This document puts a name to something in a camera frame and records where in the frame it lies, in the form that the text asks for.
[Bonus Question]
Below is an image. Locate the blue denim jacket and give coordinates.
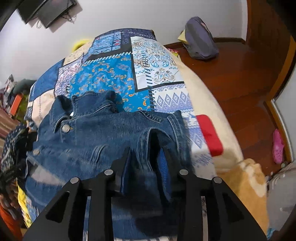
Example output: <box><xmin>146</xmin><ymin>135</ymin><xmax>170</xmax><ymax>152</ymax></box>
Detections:
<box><xmin>25</xmin><ymin>91</ymin><xmax>192</xmax><ymax>240</ymax></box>

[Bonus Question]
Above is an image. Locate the beige plush blanket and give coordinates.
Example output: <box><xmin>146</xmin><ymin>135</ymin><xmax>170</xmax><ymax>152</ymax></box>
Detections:
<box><xmin>159</xmin><ymin>43</ymin><xmax>270</xmax><ymax>235</ymax></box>

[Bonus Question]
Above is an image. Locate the yellow printed shirt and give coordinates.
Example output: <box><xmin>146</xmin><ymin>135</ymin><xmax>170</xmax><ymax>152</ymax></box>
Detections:
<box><xmin>18</xmin><ymin>186</ymin><xmax>32</xmax><ymax>228</ymax></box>

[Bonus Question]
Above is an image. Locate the white sticker covered cabinet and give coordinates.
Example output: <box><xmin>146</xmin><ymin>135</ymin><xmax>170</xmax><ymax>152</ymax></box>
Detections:
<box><xmin>267</xmin><ymin>162</ymin><xmax>296</xmax><ymax>230</ymax></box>

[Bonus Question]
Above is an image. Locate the pink rubber clog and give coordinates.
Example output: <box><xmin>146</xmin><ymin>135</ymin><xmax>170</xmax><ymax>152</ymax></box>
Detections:
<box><xmin>273</xmin><ymin>129</ymin><xmax>285</xmax><ymax>164</ymax></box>

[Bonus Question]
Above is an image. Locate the dark patterned knit garment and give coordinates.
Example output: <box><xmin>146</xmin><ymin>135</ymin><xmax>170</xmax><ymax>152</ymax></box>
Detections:
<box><xmin>1</xmin><ymin>124</ymin><xmax>37</xmax><ymax>188</ymax></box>

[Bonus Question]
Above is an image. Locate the dark green cloth pile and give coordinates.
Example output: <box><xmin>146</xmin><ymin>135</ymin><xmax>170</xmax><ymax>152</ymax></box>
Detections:
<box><xmin>13</xmin><ymin>79</ymin><xmax>36</xmax><ymax>95</ymax></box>

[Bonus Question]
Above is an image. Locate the blue patchwork bedspread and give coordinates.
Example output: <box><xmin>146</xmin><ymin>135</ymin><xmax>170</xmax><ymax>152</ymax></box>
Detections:
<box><xmin>23</xmin><ymin>28</ymin><xmax>217</xmax><ymax>241</ymax></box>

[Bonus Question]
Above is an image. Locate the yellow pillow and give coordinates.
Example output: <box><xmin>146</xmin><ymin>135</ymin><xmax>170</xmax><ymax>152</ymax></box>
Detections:
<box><xmin>71</xmin><ymin>39</ymin><xmax>92</xmax><ymax>52</ymax></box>

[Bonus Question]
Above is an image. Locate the grey purple backpack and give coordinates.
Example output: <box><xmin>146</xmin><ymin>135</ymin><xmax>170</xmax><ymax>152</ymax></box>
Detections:
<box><xmin>184</xmin><ymin>16</ymin><xmax>219</xmax><ymax>60</ymax></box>

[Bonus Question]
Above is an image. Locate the wall mounted black television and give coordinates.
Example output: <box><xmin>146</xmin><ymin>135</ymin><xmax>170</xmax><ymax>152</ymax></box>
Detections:
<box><xmin>17</xmin><ymin>0</ymin><xmax>77</xmax><ymax>28</ymax></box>

